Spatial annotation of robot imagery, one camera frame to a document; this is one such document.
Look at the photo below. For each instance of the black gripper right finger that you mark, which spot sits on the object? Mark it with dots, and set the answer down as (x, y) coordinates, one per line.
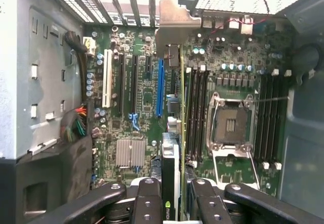
(210, 206)

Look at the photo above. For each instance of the blue expansion slot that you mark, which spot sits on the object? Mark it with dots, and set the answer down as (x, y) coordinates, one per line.
(160, 87)

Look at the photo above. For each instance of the metal socket cover frame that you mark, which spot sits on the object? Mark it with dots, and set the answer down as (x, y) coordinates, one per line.
(233, 154)

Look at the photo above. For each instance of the short black expansion slot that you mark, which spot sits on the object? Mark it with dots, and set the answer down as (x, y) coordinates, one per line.
(148, 65)

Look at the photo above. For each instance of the white expansion slot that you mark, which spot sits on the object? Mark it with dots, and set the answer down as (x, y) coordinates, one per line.
(107, 80)

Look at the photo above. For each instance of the long black expansion slot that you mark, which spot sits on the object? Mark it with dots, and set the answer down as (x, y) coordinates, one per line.
(135, 82)
(121, 85)

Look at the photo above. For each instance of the finned chipset heatsink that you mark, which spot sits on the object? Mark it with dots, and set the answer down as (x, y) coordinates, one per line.
(130, 153)

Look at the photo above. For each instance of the black RAM slot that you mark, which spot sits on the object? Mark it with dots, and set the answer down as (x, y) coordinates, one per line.
(268, 120)
(275, 120)
(261, 120)
(204, 112)
(281, 120)
(197, 112)

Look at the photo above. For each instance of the CPU socket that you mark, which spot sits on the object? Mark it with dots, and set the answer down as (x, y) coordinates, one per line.
(231, 126)

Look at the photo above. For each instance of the green motherboard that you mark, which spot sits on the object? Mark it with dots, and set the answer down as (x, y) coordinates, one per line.
(141, 95)

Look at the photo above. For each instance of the black plastic shroud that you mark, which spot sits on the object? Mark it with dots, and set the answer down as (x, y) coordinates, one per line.
(63, 163)

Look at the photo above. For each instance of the grey power supply unit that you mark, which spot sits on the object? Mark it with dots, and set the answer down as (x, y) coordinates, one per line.
(45, 82)

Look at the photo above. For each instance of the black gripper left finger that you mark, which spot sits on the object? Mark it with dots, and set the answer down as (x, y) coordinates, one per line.
(149, 203)

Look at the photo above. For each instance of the black open PC case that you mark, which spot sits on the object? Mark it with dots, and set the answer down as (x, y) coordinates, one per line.
(303, 158)

